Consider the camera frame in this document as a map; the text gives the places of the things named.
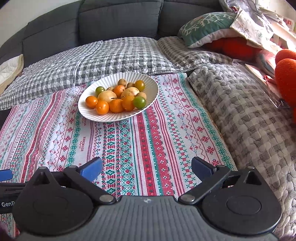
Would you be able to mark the patterned red green tablecloth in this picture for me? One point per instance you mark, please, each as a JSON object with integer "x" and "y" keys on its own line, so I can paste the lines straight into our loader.
{"x": 145, "y": 155}

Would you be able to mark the dark grey sofa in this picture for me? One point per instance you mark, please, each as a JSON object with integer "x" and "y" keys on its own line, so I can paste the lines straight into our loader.
{"x": 83, "y": 22}

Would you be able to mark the large yellow passion fruit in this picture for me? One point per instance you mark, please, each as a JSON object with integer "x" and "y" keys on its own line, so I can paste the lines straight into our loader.
{"x": 107, "y": 96}

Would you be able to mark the yellow green tomato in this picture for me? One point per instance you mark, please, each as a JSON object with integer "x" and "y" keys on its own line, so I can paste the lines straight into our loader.
{"x": 99, "y": 90}

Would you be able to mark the white ribbed plate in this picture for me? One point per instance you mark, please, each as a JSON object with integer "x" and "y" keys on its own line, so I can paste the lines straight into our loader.
{"x": 109, "y": 82}

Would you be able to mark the orange tomato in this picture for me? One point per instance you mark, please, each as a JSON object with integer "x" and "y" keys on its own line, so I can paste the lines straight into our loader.
{"x": 102, "y": 107}
{"x": 127, "y": 103}
{"x": 91, "y": 102}

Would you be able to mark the mandarin with stem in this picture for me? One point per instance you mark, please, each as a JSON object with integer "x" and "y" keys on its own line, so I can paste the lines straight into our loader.
{"x": 115, "y": 106}

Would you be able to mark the orange knobbly plush toy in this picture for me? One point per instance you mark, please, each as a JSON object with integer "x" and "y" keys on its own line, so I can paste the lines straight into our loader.
{"x": 285, "y": 75}

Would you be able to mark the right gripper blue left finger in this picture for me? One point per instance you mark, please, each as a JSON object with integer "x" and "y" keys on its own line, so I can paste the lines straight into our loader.
{"x": 91, "y": 169}

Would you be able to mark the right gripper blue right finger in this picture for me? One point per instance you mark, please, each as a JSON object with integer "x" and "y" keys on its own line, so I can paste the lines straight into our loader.
{"x": 202, "y": 169}

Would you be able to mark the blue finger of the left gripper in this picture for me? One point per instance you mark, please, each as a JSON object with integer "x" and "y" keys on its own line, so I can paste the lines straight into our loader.
{"x": 6, "y": 175}

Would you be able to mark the floral paper bag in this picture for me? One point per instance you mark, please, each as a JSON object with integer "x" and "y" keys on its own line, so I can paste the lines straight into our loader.
{"x": 261, "y": 28}

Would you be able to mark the brown grey checked blanket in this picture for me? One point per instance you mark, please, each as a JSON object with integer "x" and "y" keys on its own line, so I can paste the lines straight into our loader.
{"x": 255, "y": 131}

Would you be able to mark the green snowflake pillow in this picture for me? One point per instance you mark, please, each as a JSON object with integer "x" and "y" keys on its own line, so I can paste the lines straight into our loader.
{"x": 208, "y": 28}

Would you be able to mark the cream white blanket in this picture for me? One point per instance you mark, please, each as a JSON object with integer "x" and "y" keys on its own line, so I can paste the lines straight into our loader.
{"x": 10, "y": 69}

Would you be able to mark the mandarin orange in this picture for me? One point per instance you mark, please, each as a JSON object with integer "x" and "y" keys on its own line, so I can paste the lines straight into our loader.
{"x": 118, "y": 90}

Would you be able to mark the red cushion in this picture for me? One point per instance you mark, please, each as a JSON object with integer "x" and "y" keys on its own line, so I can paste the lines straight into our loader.
{"x": 235, "y": 48}

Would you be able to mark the grey checked quilt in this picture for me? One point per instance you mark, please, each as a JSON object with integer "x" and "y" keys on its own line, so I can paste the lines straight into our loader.
{"x": 85, "y": 64}

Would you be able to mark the clear plastic sleeve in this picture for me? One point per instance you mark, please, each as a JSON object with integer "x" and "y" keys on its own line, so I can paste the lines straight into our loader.
{"x": 265, "y": 82}

